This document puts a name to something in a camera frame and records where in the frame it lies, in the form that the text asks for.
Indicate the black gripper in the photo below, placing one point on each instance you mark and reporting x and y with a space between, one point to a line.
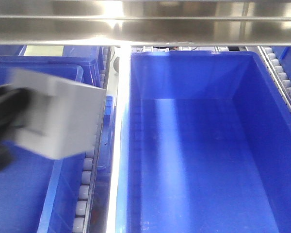
13 101

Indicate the gray hollow base block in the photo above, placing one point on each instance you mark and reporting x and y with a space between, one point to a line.
63 118

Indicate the blue bin under block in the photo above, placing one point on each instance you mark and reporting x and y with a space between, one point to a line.
38 194

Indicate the large empty blue bin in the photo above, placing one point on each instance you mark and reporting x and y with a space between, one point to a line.
209 145

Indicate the steel shelf beam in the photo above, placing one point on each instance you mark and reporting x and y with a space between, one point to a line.
146 22

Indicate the white roller track left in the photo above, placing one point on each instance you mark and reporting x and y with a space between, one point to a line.
94 191

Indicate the white roller track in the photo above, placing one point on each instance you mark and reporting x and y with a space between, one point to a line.
277 73
94 191

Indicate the white roller track right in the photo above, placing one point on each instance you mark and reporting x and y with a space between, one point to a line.
277 73

